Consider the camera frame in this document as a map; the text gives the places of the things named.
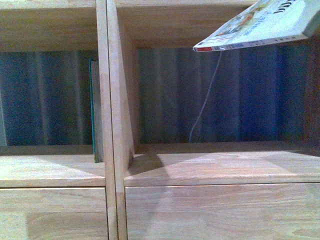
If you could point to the teal hardcover book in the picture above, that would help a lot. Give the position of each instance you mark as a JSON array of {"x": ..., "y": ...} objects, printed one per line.
[{"x": 95, "y": 107}]

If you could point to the dark blue curtain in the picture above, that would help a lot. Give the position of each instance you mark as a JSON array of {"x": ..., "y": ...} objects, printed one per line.
[{"x": 254, "y": 94}]

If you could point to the white illustrated paperback book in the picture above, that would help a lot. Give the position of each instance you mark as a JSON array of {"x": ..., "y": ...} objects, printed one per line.
[{"x": 264, "y": 23}]

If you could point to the wooden bookshelf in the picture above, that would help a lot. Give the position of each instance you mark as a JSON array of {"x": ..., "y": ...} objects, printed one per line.
[{"x": 180, "y": 191}]

